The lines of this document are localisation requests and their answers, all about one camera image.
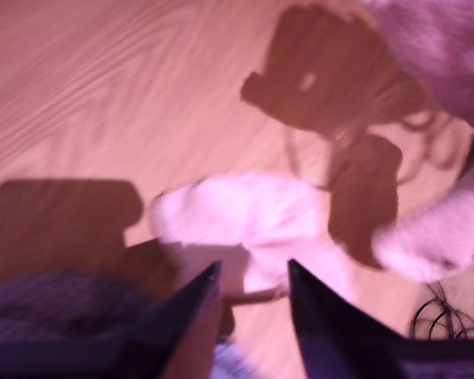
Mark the black cable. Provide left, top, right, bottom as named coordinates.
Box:
left=412, top=280, right=474, bottom=341

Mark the pink fluffy sock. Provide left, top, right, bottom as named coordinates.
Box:
left=149, top=173, right=356, bottom=305
left=361, top=0, right=474, bottom=282

